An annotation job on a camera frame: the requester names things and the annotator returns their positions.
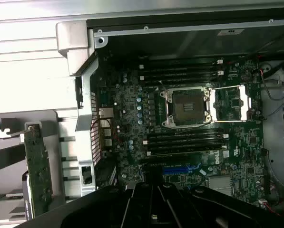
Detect blue expansion slot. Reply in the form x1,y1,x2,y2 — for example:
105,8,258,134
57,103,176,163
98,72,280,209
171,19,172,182
164,166,190,176

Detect long black expansion slot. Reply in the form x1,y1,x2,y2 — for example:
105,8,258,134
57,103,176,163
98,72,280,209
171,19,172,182
141,158,190,166

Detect silver chipset heatsink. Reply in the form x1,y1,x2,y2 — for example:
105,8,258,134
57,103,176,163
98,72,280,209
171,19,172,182
208,177,233,197

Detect green motherboard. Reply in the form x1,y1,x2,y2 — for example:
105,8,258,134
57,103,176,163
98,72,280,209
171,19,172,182
91,57,267,209

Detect CPU socket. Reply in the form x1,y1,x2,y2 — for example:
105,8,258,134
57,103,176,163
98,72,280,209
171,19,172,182
159,86,213,128

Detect thin metal locking lever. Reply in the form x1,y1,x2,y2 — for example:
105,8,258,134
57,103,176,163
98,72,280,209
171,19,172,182
158,80,169,95

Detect perforated metal disk bay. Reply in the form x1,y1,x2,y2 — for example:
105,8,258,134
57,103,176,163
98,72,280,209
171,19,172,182
260,61,284,167

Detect metal socket cover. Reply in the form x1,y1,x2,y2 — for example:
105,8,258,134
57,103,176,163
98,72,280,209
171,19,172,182
209,85,252,122

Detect grey parts rack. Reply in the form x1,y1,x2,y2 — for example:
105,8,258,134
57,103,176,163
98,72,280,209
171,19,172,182
0,110,67,223

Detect open PC case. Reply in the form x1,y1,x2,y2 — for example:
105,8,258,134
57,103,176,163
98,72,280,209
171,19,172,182
55,10,284,216

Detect red black twisted wire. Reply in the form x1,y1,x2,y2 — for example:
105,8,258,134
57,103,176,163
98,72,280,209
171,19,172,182
90,118,123,146

